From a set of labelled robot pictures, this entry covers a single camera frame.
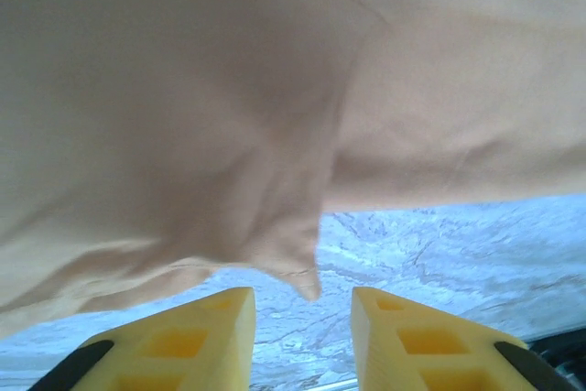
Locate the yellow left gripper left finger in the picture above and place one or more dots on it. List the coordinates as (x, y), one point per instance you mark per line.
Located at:
(192, 345)

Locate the orange cartoon print t-shirt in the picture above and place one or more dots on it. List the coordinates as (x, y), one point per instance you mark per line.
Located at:
(229, 89)

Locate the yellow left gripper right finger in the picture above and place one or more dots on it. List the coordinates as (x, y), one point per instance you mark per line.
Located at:
(412, 345)

